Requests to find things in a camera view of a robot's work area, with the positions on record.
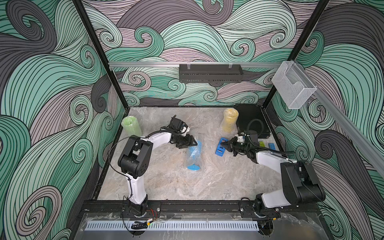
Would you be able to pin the white slotted cable duct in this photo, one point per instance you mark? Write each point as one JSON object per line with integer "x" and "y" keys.
{"x": 178, "y": 225}

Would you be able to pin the black hard case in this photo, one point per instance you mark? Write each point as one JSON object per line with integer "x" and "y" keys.
{"x": 251, "y": 120}

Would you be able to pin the blue tape dispenser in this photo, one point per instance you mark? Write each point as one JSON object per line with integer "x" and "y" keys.
{"x": 220, "y": 150}

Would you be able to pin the green plastic wine glass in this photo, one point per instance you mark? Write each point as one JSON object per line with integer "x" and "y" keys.
{"x": 131, "y": 126}

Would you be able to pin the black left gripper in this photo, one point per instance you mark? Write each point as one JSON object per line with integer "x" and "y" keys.
{"x": 188, "y": 143}

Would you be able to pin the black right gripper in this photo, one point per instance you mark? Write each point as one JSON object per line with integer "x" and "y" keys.
{"x": 229, "y": 145}

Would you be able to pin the clear acrylic wall box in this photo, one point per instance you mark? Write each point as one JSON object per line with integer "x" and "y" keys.
{"x": 293, "y": 84}

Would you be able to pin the black frame post right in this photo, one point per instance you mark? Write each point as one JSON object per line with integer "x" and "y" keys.
{"x": 305, "y": 35}

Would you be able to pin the blue toy brick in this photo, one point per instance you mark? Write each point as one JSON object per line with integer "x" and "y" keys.
{"x": 272, "y": 146}

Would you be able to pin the black wall tray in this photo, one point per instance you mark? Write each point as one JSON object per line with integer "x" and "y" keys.
{"x": 210, "y": 73}

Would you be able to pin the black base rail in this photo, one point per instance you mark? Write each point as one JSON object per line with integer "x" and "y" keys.
{"x": 165, "y": 208}

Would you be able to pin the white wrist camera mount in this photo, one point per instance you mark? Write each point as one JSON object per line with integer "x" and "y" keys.
{"x": 184, "y": 130}
{"x": 241, "y": 139}

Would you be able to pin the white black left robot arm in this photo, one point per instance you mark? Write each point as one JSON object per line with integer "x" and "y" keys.
{"x": 135, "y": 158}

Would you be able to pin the black frame post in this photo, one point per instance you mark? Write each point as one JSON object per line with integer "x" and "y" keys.
{"x": 305, "y": 35}
{"x": 95, "y": 41}

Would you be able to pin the black frame post left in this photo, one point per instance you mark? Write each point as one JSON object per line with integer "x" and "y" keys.
{"x": 95, "y": 41}

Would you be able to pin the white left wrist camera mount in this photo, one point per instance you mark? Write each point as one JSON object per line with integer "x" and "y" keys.
{"x": 184, "y": 130}

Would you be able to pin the blue plastic wine glass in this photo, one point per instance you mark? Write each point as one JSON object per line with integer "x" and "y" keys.
{"x": 194, "y": 157}

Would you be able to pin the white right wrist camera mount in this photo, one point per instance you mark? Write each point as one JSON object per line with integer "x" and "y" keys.
{"x": 241, "y": 139}

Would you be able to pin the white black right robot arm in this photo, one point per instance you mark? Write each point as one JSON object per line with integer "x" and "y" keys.
{"x": 300, "y": 183}

